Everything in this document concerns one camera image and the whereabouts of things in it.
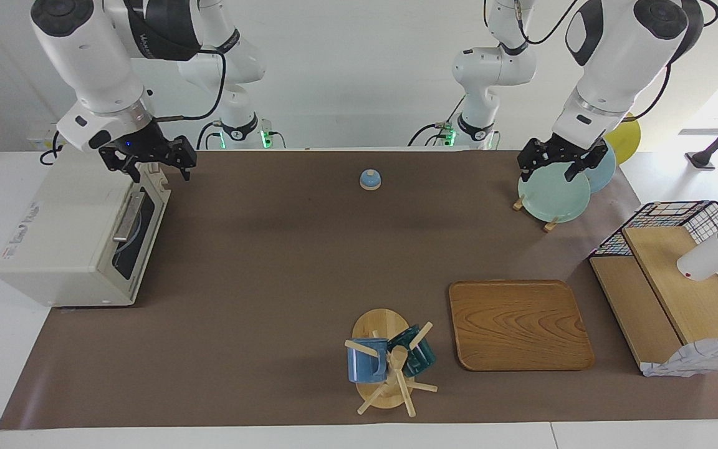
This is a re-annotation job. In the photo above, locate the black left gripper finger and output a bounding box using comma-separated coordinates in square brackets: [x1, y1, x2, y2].
[517, 137, 545, 182]
[563, 140, 610, 183]

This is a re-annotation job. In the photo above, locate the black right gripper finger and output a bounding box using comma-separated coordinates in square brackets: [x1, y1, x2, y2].
[171, 137, 198, 182]
[116, 158, 143, 184]

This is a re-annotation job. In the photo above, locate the oven glass door with handle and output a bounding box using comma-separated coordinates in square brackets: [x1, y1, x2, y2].
[100, 178, 171, 297]

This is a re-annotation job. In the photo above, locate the cream toaster oven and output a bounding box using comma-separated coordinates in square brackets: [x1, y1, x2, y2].
[0, 152, 171, 307]

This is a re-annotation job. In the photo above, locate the light blue racked plate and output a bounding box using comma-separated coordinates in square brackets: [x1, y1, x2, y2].
[583, 147, 617, 194]

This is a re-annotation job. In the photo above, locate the yellow plate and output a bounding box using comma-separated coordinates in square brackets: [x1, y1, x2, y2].
[605, 117, 641, 165]

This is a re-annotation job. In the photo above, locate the mint green plate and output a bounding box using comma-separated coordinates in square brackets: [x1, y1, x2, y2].
[517, 163, 591, 223]

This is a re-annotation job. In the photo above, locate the wooden plate rack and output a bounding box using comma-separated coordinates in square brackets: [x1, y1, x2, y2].
[512, 193, 560, 233]

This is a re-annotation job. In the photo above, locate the white power strip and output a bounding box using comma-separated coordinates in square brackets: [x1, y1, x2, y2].
[27, 122, 64, 152]

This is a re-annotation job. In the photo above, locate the white cup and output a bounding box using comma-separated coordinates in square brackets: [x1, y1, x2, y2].
[676, 212, 718, 282]

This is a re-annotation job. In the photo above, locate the brown wooden tray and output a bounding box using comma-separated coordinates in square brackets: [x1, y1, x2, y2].
[448, 279, 595, 372]

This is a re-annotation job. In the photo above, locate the light wooden stepped box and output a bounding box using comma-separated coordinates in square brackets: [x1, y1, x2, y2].
[588, 226, 718, 375]

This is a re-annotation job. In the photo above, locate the brown table mat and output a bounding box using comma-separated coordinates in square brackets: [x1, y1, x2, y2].
[0, 150, 718, 431]

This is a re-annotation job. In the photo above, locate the wooden mug tree stand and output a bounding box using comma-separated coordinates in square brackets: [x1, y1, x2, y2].
[344, 308, 439, 417]

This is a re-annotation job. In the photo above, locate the white grey patterned cloth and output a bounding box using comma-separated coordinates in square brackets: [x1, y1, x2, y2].
[641, 335, 718, 378]

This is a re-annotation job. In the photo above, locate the dark green mug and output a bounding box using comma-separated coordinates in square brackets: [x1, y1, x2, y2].
[388, 324, 437, 377]

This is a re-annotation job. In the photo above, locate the blue mug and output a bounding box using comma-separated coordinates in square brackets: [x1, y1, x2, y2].
[347, 338, 390, 384]

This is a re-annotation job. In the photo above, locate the black power cable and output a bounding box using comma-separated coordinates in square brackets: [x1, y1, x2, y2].
[39, 131, 64, 167]

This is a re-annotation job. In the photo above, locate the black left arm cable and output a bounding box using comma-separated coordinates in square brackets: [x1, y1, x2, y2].
[487, 0, 718, 122]

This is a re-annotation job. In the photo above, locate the black wire basket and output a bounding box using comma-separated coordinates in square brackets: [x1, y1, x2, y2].
[588, 200, 718, 331]

